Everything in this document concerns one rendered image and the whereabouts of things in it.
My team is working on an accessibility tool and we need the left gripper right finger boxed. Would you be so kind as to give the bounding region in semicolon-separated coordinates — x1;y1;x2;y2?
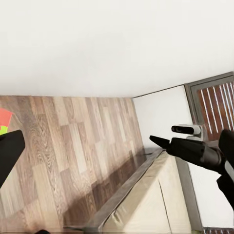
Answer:
219;130;234;169

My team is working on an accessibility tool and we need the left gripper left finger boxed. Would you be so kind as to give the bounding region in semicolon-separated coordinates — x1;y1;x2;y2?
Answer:
0;130;25;188

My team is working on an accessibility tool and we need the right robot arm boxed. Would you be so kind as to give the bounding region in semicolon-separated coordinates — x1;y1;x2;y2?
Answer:
149;124;234;209

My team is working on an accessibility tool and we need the jigsaw puzzle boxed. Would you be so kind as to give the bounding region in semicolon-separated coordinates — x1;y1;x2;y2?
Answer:
0;108;12;135

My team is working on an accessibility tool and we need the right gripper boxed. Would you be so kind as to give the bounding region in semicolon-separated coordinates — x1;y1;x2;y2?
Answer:
149;135;213;167

